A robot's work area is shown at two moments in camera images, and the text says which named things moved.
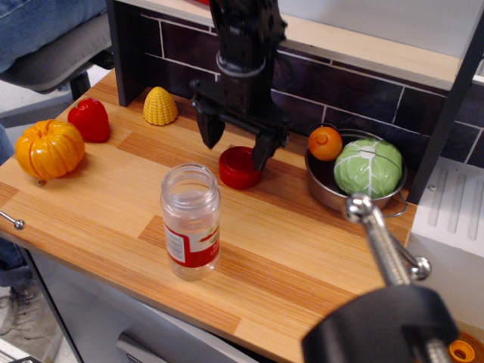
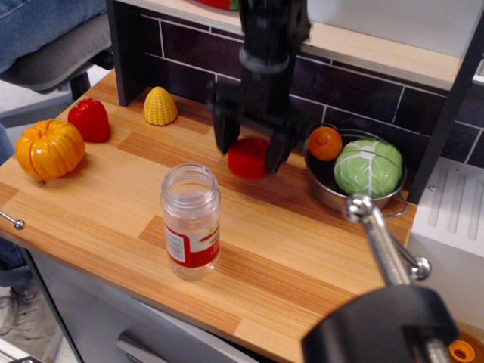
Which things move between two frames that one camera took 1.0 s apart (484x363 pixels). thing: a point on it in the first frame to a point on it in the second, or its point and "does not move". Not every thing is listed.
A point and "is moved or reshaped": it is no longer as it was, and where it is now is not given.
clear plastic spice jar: (190, 211) does not move
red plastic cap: (237, 168) is moved or reshaped
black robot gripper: (242, 96) to (264, 93)
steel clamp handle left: (18, 224) does not move
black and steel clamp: (398, 323) does not move
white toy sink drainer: (450, 209) does not move
